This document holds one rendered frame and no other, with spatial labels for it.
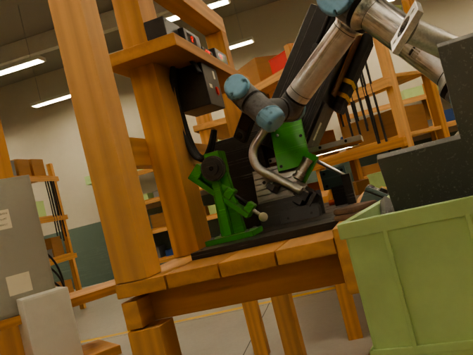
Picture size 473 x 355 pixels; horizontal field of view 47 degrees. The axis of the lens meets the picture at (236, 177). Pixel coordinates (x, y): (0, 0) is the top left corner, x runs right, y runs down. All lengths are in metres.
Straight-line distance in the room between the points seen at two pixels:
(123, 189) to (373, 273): 0.86
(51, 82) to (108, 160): 11.03
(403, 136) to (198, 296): 3.11
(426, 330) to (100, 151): 0.97
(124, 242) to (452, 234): 0.93
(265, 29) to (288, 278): 9.98
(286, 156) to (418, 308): 1.29
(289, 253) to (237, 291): 0.20
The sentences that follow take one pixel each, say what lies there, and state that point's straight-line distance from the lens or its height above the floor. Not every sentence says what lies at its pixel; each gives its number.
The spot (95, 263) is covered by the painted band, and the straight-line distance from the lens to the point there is 11.94.
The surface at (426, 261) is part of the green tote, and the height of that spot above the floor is 0.90.
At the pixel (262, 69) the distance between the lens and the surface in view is 5.76.
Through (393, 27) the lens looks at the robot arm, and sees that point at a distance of 1.35.
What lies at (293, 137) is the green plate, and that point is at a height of 1.17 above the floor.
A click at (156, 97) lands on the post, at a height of 1.39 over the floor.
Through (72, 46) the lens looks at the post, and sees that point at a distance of 1.47.
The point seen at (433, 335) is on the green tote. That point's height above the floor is 0.82.
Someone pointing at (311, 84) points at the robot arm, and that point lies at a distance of 1.61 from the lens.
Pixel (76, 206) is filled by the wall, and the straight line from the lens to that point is 12.00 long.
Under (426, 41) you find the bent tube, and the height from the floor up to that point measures 1.14.
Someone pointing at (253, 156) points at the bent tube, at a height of 1.14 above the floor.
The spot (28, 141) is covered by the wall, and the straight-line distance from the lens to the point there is 12.53.
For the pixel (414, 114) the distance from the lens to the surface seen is 4.62.
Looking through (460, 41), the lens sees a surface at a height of 1.12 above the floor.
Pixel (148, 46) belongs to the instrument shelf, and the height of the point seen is 1.52.
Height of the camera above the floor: 1.02
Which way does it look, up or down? 2 degrees up
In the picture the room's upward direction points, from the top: 14 degrees counter-clockwise
